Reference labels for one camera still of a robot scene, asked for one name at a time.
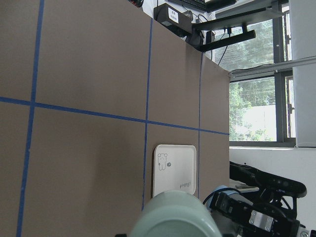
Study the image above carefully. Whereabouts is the cream rabbit tray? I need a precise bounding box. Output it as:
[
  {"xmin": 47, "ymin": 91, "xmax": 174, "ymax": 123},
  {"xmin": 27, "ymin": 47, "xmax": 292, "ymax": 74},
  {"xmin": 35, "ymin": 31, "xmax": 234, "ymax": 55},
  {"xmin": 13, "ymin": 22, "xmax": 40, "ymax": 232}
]
[{"xmin": 153, "ymin": 144, "xmax": 197, "ymax": 197}]

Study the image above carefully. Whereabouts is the pale green cup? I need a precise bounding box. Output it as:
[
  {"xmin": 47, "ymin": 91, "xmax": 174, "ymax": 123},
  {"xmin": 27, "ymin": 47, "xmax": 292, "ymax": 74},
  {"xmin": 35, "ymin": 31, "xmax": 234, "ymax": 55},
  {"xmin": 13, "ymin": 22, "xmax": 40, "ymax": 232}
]
[{"xmin": 128, "ymin": 191, "xmax": 221, "ymax": 237}]

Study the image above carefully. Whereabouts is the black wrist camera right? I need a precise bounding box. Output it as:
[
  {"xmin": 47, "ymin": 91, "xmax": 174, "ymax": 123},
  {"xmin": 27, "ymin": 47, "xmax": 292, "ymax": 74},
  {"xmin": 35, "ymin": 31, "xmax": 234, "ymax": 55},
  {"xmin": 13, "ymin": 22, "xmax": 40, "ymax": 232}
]
[{"xmin": 230, "ymin": 161, "xmax": 307, "ymax": 207}]

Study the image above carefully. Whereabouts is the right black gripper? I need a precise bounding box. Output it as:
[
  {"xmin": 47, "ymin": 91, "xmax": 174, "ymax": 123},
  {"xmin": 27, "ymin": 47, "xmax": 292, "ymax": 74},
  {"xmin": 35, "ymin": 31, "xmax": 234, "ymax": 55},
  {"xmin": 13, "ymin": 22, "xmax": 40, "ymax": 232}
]
[{"xmin": 209, "ymin": 191, "xmax": 316, "ymax": 237}]

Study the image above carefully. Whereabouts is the black keyboard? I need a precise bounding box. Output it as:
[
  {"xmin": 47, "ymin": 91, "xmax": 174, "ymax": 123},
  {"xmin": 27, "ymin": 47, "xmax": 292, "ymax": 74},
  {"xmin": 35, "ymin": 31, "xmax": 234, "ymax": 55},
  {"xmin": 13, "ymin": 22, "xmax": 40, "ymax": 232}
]
[{"xmin": 169, "ymin": 0, "xmax": 206, "ymax": 12}]

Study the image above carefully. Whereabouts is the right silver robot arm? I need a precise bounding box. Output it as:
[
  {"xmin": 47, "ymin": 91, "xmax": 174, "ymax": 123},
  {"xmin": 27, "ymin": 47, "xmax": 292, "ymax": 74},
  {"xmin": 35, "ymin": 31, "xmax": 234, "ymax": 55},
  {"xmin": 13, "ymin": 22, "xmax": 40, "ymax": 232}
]
[{"xmin": 203, "ymin": 185, "xmax": 316, "ymax": 237}]

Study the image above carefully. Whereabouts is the black box with label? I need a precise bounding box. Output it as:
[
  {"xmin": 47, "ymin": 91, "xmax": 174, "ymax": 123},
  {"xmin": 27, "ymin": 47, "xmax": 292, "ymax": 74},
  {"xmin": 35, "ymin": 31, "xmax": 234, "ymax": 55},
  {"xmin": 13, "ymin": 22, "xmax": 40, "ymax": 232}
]
[{"xmin": 154, "ymin": 3, "xmax": 192, "ymax": 38}]

